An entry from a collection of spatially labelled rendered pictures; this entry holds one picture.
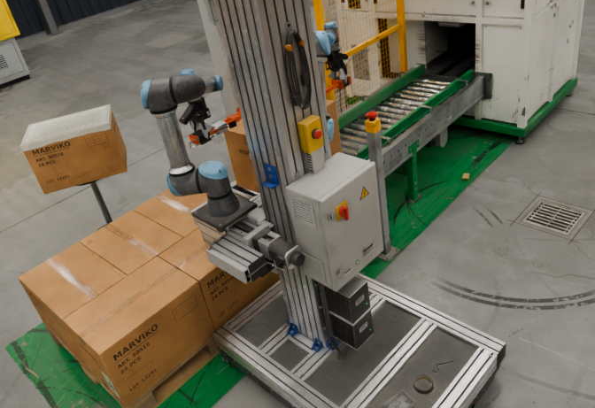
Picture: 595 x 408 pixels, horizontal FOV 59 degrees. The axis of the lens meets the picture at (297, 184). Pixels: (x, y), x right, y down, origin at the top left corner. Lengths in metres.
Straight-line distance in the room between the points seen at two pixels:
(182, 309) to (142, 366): 0.34
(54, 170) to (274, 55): 2.46
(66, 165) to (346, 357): 2.41
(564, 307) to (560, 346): 0.29
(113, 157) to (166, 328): 1.58
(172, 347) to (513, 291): 1.98
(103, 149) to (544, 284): 3.04
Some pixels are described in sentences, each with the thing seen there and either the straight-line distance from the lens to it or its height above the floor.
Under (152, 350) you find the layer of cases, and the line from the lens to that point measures 2.90.
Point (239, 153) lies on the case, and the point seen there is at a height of 0.92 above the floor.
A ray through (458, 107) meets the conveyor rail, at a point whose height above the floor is 0.50.
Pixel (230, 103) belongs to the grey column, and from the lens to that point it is 4.27.
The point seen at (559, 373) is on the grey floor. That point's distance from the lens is 3.04.
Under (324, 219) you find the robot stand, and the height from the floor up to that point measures 1.14.
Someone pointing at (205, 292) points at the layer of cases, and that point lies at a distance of 2.95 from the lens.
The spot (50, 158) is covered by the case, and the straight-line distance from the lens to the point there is 4.06.
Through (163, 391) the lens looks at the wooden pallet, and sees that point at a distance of 3.15.
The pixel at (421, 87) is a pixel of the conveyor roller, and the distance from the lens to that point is 4.77.
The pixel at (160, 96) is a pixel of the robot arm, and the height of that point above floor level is 1.63.
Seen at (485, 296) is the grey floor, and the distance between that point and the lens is 3.35.
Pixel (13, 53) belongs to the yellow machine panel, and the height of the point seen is 0.47.
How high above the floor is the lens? 2.32
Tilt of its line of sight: 31 degrees down
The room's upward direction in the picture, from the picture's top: 11 degrees counter-clockwise
